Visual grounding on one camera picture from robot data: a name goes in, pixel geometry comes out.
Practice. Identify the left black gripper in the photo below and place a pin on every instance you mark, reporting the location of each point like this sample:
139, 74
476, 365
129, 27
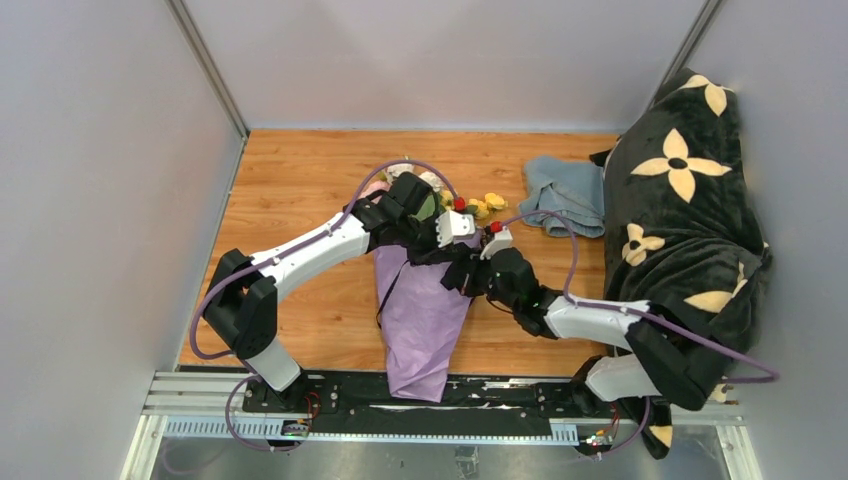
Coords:
431, 222

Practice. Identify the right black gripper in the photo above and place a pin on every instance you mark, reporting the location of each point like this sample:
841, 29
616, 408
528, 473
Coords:
487, 262

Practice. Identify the pink fake flower stem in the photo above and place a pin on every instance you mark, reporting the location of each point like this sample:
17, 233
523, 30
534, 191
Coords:
374, 186

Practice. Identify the white fake rose stem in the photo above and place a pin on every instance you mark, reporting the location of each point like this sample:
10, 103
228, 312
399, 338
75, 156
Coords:
393, 172

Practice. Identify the yellow fake flower stem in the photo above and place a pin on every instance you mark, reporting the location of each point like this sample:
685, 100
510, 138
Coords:
480, 209

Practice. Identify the pink wrapping paper sheet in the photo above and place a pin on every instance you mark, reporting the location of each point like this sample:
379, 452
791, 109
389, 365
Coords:
420, 323

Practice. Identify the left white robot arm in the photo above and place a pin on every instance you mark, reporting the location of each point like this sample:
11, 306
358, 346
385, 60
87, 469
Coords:
244, 294

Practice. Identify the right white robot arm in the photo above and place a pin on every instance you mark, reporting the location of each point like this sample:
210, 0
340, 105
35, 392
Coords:
660, 359

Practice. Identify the light blue cloth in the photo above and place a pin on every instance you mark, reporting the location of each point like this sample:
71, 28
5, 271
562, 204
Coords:
574, 190

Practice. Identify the dark floral blanket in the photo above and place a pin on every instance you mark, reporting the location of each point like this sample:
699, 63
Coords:
680, 229

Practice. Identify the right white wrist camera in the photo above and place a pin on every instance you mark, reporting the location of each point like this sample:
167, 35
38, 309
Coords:
494, 238

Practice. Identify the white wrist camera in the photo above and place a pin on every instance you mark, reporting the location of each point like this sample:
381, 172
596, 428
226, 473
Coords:
452, 226
494, 238

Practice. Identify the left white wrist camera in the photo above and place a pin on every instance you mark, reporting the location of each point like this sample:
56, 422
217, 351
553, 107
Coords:
452, 226

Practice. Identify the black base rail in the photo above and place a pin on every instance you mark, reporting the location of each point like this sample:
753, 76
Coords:
496, 409

